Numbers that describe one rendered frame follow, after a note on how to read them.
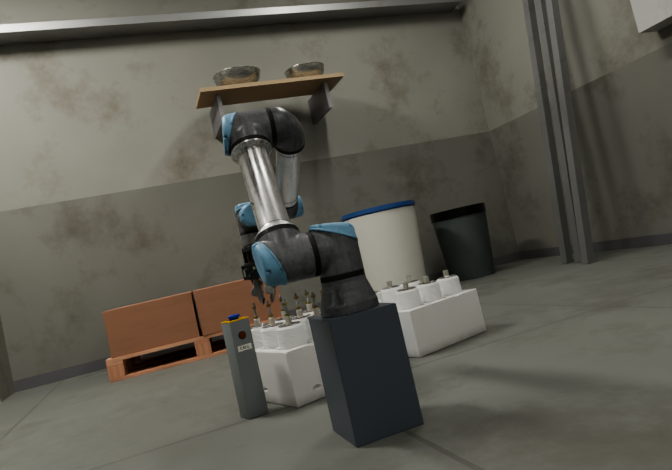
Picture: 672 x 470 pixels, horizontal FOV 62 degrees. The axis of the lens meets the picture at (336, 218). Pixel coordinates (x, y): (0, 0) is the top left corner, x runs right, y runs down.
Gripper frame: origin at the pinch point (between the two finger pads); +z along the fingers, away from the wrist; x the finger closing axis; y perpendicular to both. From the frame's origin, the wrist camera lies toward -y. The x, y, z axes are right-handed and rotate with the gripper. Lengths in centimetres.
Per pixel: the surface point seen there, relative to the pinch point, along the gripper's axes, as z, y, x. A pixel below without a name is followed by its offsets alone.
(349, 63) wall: -180, -308, -57
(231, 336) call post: 7.8, 23.8, -1.2
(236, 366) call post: 17.5, 23.2, -2.1
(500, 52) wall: -159, -367, 68
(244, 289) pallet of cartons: -2, -127, -98
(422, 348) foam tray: 32, -33, 41
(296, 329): 11.0, 9.1, 14.2
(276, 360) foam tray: 19.4, 13.3, 6.6
